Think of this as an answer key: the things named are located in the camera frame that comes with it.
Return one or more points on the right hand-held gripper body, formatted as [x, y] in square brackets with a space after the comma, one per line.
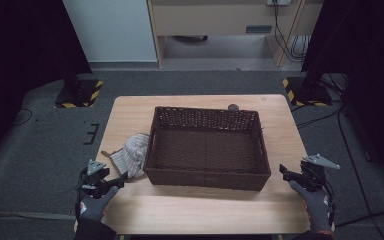
[313, 173]

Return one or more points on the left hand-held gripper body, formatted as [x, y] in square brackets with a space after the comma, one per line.
[95, 176]

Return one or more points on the dark round table grommet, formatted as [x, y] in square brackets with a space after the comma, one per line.
[233, 106]

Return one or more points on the white striped towel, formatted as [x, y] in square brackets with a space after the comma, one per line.
[133, 155]

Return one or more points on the striped black stand base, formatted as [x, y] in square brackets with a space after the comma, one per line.
[80, 95]
[308, 91]

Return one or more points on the brown woven basket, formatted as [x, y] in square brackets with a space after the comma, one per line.
[206, 150]

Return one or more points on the black curtain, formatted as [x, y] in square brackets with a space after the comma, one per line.
[20, 50]
[366, 66]

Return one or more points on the person's left hand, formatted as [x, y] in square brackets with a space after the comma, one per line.
[95, 208]

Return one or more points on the white panel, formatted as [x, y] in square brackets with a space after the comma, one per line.
[113, 30]

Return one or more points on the person's right hand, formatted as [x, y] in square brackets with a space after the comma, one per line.
[315, 208]

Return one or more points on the beige wooden desk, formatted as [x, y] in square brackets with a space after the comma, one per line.
[213, 18]

